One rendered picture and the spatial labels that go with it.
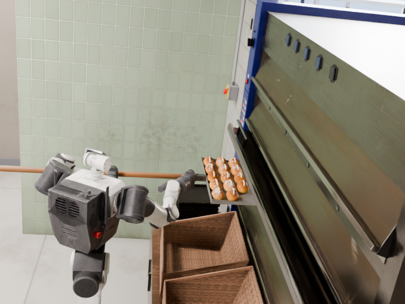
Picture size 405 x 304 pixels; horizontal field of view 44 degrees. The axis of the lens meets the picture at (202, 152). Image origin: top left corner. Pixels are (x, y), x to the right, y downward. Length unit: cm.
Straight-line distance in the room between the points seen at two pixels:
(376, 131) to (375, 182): 15
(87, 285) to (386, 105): 148
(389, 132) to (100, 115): 287
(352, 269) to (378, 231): 24
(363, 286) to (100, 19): 282
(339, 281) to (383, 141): 49
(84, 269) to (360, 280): 124
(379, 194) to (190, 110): 265
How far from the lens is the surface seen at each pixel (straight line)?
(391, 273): 145
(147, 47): 386
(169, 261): 321
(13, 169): 291
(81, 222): 218
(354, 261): 168
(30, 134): 416
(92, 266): 236
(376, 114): 155
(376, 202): 152
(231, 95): 362
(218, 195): 266
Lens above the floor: 242
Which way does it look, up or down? 22 degrees down
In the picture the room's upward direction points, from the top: 7 degrees clockwise
